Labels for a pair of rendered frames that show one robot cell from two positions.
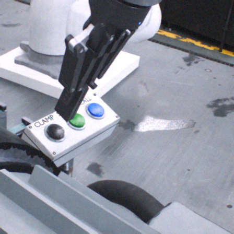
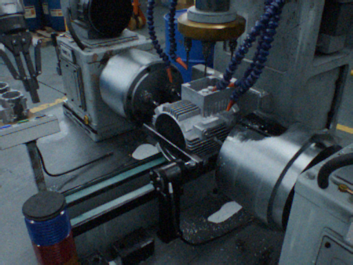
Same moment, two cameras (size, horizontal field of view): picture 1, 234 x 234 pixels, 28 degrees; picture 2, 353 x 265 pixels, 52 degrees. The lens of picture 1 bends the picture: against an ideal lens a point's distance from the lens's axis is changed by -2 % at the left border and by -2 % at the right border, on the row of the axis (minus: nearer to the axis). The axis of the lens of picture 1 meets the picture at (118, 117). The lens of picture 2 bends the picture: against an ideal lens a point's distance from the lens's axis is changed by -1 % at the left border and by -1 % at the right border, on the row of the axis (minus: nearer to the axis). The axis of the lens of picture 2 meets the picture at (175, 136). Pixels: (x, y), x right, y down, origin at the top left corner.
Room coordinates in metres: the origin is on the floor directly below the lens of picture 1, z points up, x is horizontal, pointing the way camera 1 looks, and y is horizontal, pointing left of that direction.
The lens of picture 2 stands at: (1.36, 0.77, 1.56)
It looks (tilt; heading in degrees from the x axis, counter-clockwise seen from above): 31 degrees down; 199
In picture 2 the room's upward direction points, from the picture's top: straight up
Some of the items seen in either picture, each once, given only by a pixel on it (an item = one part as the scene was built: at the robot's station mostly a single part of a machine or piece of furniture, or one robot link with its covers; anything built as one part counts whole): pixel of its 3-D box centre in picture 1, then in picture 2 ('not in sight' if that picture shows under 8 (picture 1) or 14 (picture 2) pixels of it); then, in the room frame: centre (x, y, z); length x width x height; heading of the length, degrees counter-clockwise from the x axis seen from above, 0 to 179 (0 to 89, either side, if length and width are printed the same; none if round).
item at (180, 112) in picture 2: not in sight; (196, 128); (0.44, 0.51, 1.02); 0.20 x 0.19 x 0.19; 147
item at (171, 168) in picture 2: not in sight; (228, 183); (0.56, 0.65, 0.92); 0.45 x 0.13 x 0.24; 147
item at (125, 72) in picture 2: not in sight; (134, 83); (0.25, 0.22, 1.04); 0.37 x 0.25 x 0.25; 57
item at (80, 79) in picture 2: not in sight; (104, 78); (0.11, 0.02, 0.99); 0.35 x 0.31 x 0.37; 57
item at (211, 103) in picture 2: not in sight; (207, 96); (0.41, 0.54, 1.11); 0.12 x 0.11 x 0.07; 147
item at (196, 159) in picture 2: not in sight; (170, 145); (0.56, 0.47, 1.01); 0.26 x 0.04 x 0.03; 57
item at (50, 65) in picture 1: (48, 51); not in sight; (1.35, 0.25, 0.86); 0.22 x 0.18 x 0.06; 63
